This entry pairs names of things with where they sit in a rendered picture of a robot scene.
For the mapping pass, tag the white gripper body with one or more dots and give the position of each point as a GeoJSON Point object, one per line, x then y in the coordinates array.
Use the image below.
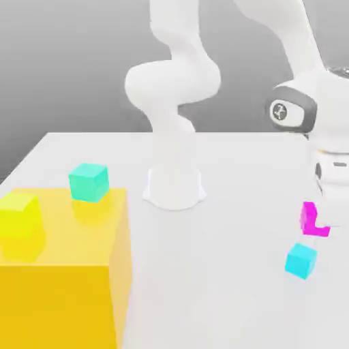
{"type": "Point", "coordinates": [334, 177]}

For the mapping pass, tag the small magenta cube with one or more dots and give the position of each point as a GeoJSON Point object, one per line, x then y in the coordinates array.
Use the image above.
{"type": "Point", "coordinates": [309, 219]}

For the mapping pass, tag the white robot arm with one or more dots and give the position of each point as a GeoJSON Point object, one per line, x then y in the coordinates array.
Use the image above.
{"type": "Point", "coordinates": [174, 81]}

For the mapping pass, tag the small cyan cube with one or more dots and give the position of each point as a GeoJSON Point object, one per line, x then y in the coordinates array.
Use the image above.
{"type": "Point", "coordinates": [300, 261]}

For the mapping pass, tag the small turquoise cube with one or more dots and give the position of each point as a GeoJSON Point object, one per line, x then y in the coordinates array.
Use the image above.
{"type": "Point", "coordinates": [88, 182]}

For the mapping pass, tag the small yellow cube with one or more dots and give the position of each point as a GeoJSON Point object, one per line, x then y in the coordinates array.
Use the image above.
{"type": "Point", "coordinates": [19, 218]}

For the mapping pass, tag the large orange-yellow box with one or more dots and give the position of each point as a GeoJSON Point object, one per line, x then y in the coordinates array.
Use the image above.
{"type": "Point", "coordinates": [60, 300]}

